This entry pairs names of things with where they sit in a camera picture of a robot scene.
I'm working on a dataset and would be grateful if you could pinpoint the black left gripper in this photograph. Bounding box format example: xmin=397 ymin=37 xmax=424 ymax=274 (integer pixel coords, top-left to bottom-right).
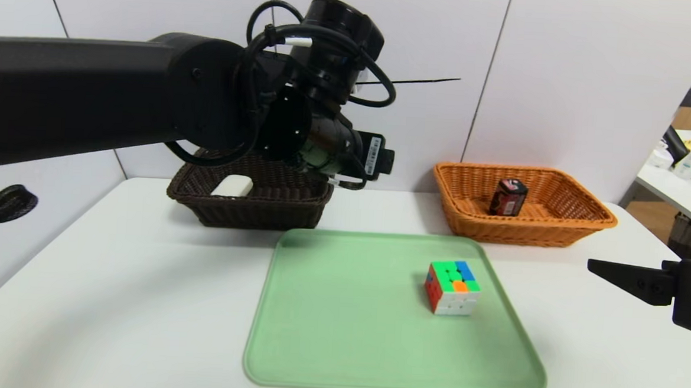
xmin=349 ymin=130 xmax=396 ymax=182

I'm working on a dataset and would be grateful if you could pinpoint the black red snack box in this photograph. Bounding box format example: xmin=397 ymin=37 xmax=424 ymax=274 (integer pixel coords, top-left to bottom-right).
xmin=487 ymin=177 xmax=529 ymax=218

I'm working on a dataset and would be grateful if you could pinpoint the colourful puzzle cube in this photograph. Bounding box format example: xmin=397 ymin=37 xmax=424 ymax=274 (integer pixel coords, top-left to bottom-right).
xmin=423 ymin=259 xmax=483 ymax=318

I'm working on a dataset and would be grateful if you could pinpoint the white soap bar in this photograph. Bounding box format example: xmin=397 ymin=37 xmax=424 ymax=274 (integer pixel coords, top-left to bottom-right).
xmin=210 ymin=174 xmax=255 ymax=199

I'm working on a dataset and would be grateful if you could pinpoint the orange wicker basket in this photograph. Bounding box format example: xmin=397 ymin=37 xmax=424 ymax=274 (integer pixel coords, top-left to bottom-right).
xmin=429 ymin=161 xmax=620 ymax=251

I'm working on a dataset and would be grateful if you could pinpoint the dark brown wicker basket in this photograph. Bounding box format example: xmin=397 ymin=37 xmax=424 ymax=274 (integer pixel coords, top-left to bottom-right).
xmin=165 ymin=144 xmax=337 ymax=234

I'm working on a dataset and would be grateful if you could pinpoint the green plastic tray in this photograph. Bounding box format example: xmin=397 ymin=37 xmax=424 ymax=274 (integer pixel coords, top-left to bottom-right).
xmin=242 ymin=225 xmax=554 ymax=388

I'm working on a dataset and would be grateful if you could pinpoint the small white cup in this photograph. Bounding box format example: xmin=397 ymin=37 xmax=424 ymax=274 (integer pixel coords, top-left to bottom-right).
xmin=646 ymin=141 xmax=674 ymax=170

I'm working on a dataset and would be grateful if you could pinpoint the black bag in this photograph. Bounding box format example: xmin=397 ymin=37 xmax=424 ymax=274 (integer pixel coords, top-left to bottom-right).
xmin=659 ymin=125 xmax=690 ymax=165

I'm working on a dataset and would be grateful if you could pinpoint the white side table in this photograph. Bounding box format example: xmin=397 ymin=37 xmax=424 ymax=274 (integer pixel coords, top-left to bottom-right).
xmin=632 ymin=128 xmax=691 ymax=232

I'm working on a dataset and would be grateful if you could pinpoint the black braided cable sleeve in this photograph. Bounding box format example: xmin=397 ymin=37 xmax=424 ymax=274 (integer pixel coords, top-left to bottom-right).
xmin=0 ymin=184 xmax=40 ymax=267

